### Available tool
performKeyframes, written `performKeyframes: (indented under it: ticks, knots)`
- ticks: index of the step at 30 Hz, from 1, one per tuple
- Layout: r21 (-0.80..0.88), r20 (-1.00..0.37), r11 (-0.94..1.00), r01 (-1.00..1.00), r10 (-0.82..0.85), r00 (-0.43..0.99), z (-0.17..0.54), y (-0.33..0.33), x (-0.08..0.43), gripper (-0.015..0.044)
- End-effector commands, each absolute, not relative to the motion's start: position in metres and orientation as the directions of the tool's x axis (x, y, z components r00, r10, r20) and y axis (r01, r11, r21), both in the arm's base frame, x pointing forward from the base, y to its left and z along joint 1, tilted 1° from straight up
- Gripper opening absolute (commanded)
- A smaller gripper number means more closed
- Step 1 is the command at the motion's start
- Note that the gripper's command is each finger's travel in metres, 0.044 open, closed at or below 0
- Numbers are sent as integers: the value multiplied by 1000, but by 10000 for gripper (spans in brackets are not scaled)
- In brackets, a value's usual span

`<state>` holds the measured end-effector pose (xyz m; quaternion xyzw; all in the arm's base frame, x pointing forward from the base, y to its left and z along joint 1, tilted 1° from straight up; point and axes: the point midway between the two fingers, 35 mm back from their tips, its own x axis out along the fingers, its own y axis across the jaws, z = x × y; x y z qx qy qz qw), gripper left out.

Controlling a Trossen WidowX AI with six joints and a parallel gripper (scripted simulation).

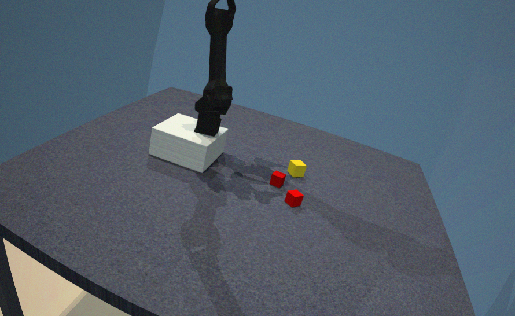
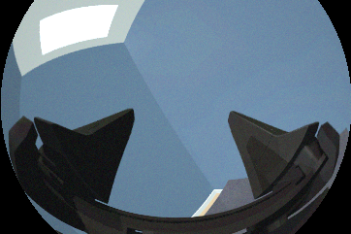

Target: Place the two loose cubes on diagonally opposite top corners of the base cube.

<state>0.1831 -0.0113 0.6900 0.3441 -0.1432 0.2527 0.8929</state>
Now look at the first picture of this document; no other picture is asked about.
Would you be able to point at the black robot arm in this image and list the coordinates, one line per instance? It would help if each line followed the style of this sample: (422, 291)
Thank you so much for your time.
(217, 95)

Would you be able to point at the yellow cube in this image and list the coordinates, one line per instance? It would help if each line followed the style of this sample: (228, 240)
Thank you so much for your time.
(296, 168)

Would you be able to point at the red cube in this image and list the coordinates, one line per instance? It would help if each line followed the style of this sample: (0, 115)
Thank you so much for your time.
(293, 198)
(277, 179)

